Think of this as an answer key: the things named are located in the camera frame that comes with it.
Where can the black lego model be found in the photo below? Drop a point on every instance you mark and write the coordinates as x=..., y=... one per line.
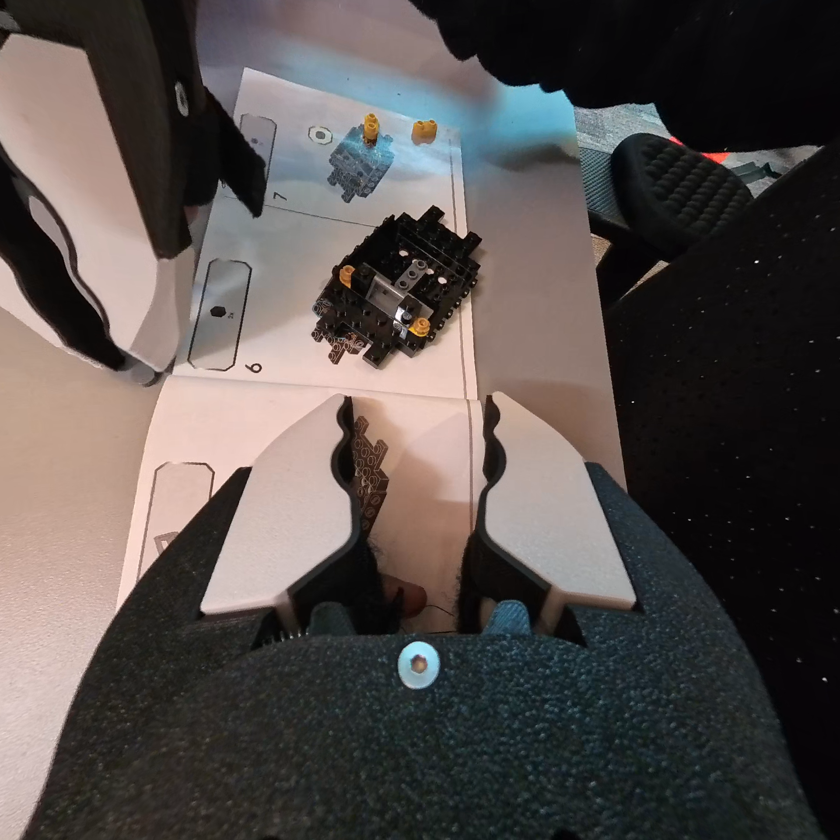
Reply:
x=407, y=226

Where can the black chair armrest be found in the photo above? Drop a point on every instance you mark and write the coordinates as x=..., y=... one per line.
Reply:
x=676, y=190

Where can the white instruction booklet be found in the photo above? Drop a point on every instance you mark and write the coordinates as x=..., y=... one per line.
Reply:
x=518, y=295

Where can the person's right forearm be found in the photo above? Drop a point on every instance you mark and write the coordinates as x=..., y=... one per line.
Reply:
x=656, y=52

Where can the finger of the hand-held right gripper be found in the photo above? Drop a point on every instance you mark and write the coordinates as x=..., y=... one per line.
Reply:
x=79, y=144
x=26, y=308

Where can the person's black speckled clothing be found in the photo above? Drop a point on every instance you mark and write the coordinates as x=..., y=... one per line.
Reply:
x=722, y=459

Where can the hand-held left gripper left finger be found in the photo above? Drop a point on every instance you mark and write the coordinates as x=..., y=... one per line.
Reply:
x=289, y=512

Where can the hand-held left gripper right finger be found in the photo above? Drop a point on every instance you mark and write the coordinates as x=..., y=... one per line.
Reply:
x=558, y=518

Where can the small red object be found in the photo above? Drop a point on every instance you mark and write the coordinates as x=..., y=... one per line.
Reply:
x=714, y=159

